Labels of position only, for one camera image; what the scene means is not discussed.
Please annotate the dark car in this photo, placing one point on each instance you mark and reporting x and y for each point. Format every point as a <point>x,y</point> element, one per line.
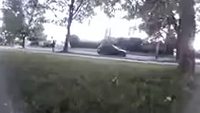
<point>111,49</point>

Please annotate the grey asphalt road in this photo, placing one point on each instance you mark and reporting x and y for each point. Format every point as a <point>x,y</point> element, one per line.
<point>85,52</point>

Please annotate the green grass field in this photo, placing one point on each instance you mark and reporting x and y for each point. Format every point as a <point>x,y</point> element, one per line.
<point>86,85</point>

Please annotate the thin-trunked tree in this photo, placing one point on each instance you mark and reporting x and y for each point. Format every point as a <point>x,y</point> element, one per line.
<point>68,34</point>

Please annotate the person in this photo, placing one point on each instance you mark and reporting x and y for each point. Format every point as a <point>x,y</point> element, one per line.
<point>53,45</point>

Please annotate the small roadside tree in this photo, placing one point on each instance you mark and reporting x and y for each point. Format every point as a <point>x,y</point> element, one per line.
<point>157,49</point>

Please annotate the thick-trunked tree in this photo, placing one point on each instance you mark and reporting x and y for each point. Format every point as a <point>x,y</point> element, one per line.
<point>187,48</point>

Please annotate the dark leafy tree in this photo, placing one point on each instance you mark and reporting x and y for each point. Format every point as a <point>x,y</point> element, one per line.
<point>16,24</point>

